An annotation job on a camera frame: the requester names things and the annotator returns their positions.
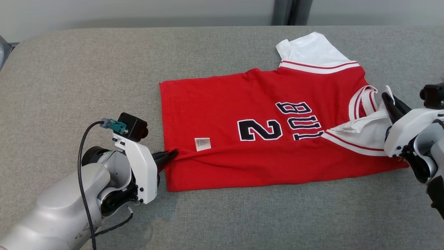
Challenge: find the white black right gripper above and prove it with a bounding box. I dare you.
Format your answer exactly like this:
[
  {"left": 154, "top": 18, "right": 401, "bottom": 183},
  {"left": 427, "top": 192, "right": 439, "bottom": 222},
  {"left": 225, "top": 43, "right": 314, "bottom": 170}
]
[{"left": 382, "top": 92, "right": 444, "bottom": 157}]

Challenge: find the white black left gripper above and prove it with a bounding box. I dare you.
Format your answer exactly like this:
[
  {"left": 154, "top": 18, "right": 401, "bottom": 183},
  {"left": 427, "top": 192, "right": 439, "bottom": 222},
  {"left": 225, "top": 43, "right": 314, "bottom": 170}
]
[{"left": 112, "top": 133, "right": 178, "bottom": 205}]

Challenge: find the red white basketball jersey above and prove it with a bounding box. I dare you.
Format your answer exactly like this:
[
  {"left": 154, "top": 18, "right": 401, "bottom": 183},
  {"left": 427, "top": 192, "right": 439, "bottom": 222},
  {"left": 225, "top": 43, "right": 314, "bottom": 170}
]
[{"left": 159, "top": 32, "right": 410, "bottom": 192}]

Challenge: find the black cable with teal plug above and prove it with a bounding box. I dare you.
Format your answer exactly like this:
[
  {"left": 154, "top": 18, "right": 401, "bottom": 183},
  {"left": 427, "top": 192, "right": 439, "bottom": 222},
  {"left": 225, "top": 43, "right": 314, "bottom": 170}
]
[{"left": 78, "top": 118, "right": 127, "bottom": 250}]

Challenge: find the thin black braided cable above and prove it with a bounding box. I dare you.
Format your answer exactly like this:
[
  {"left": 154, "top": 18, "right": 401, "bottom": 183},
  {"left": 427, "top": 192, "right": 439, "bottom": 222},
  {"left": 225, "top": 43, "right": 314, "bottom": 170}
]
[{"left": 93, "top": 207, "right": 134, "bottom": 239}]

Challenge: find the grey vertical partition post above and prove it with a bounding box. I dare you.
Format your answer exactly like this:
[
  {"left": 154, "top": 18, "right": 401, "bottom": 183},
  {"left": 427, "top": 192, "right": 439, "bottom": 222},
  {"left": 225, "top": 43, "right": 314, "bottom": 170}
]
[{"left": 272, "top": 0, "right": 313, "bottom": 26}]

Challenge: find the grey metal side frame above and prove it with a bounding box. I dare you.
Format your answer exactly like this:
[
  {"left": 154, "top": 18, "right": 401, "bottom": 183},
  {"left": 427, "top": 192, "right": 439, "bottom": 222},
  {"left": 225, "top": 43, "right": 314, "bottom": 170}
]
[{"left": 0, "top": 35, "right": 14, "bottom": 72}]

